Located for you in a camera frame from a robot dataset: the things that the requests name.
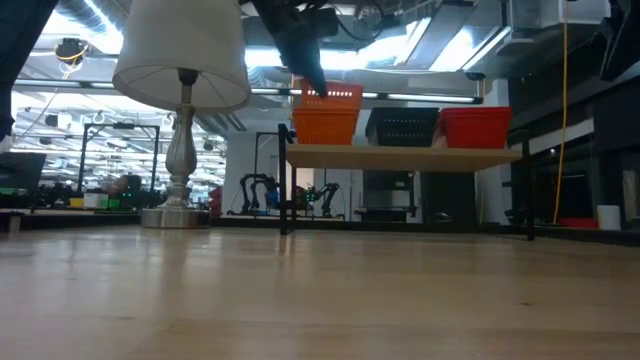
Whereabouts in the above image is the black background cabinet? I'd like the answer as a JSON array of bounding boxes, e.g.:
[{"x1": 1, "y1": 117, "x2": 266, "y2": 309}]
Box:
[{"x1": 360, "y1": 169, "x2": 419, "y2": 223}]

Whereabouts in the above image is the black background rig frame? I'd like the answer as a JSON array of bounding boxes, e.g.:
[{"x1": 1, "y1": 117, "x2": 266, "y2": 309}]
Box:
[
  {"x1": 253, "y1": 130, "x2": 282, "y2": 201},
  {"x1": 78, "y1": 121, "x2": 162, "y2": 195}
]

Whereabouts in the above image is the wooden shelf with black legs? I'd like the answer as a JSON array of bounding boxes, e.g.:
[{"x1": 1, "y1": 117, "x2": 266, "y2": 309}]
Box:
[{"x1": 277, "y1": 123, "x2": 535, "y2": 242}]

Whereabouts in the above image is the dark computer monitor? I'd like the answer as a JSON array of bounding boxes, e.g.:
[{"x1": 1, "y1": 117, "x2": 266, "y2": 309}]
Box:
[{"x1": 0, "y1": 151, "x2": 48, "y2": 197}]

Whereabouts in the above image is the silver ceiling duct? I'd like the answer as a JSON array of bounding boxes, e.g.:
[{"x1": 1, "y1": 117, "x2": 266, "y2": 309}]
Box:
[{"x1": 359, "y1": 14, "x2": 514, "y2": 74}]

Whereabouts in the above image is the red flat object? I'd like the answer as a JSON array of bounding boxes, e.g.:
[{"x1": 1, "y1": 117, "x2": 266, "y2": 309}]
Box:
[{"x1": 556, "y1": 216, "x2": 600, "y2": 230}]

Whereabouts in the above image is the long ceiling light fixture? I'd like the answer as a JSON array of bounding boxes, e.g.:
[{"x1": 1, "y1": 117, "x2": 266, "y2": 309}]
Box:
[{"x1": 249, "y1": 87, "x2": 485, "y2": 105}]

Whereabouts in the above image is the white cylinder container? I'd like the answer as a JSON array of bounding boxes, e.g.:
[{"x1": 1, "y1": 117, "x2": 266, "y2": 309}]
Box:
[{"x1": 596, "y1": 204, "x2": 623, "y2": 232}]

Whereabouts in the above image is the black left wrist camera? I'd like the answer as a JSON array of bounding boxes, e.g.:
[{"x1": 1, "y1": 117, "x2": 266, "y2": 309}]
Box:
[{"x1": 302, "y1": 5, "x2": 341, "y2": 39}]

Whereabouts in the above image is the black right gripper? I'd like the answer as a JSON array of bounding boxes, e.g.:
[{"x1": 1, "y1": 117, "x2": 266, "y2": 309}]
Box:
[{"x1": 599, "y1": 0, "x2": 640, "y2": 82}]

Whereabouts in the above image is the black ceiling spotlight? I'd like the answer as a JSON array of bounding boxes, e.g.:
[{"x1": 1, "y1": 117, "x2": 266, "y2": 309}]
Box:
[{"x1": 54, "y1": 36, "x2": 91, "y2": 67}]

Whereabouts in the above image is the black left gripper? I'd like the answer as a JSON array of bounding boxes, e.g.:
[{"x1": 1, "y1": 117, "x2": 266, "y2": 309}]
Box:
[{"x1": 251, "y1": 0, "x2": 330, "y2": 99}]

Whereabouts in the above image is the black camera cable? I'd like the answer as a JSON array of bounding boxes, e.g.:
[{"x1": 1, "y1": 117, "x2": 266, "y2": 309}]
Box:
[{"x1": 327, "y1": 0, "x2": 389, "y2": 44}]

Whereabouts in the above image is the red plastic slotted basket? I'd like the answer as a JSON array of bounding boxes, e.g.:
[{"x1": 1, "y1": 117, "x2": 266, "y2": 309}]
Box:
[
  {"x1": 439, "y1": 117, "x2": 512, "y2": 150},
  {"x1": 438, "y1": 105, "x2": 514, "y2": 115},
  {"x1": 438, "y1": 111, "x2": 513, "y2": 121}
]

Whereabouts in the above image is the white shade silver table lamp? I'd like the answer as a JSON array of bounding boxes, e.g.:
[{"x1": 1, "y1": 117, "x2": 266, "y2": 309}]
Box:
[{"x1": 112, "y1": 0, "x2": 253, "y2": 230}]

